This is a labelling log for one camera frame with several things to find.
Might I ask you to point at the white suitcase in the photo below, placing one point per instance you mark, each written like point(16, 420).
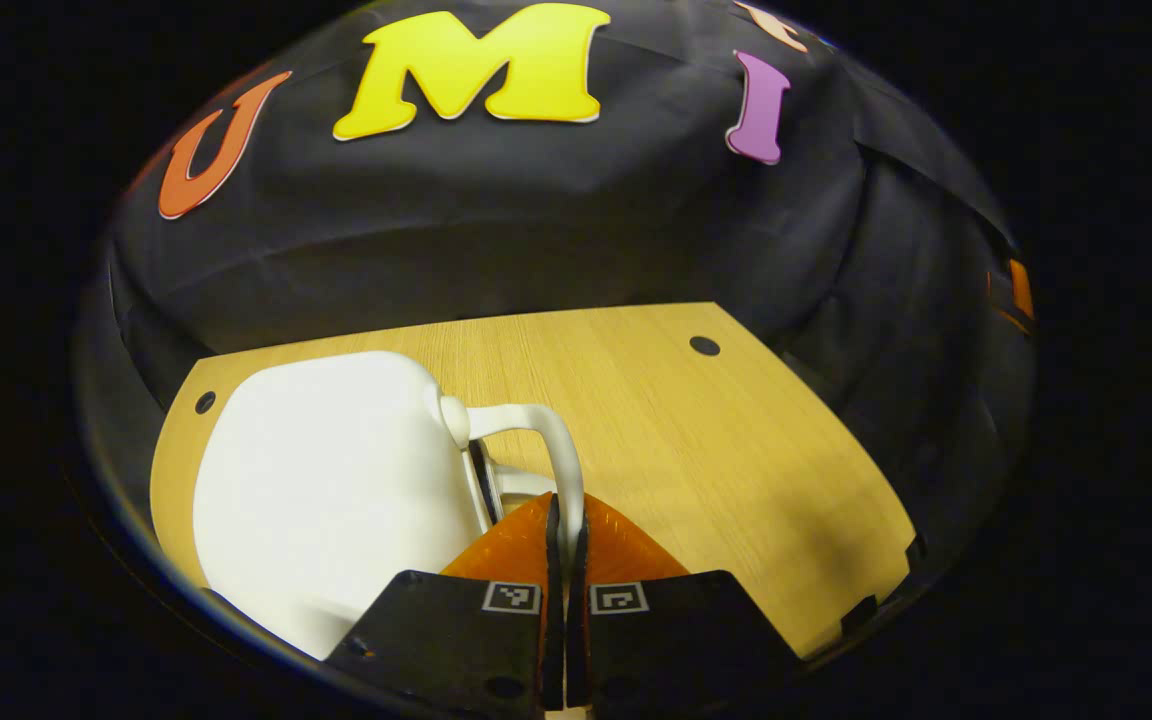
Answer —
point(336, 480)

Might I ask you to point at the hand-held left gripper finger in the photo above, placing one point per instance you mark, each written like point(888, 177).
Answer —
point(554, 620)
point(576, 630)

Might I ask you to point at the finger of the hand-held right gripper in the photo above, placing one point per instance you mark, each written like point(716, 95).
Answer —
point(1021, 290)

